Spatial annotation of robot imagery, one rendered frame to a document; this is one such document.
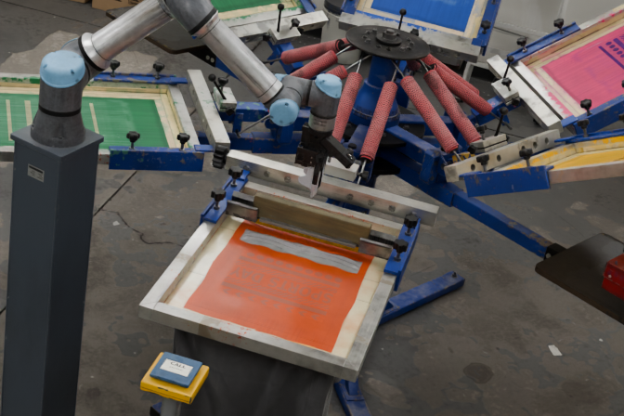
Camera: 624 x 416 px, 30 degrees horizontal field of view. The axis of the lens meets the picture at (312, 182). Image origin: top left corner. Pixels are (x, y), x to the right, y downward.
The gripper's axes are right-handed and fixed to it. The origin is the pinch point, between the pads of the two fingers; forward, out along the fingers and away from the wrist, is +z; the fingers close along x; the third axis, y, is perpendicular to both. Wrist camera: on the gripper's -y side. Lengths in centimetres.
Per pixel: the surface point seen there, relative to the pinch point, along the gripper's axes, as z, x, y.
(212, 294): 16.4, 41.9, 15.9
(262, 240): 16.1, 9.0, 11.6
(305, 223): 10.5, 1.9, 1.0
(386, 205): 10.1, -20.9, -19.1
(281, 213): 9.4, 1.8, 8.6
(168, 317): 14, 60, 22
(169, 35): 17, -126, 91
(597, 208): 113, -270, -105
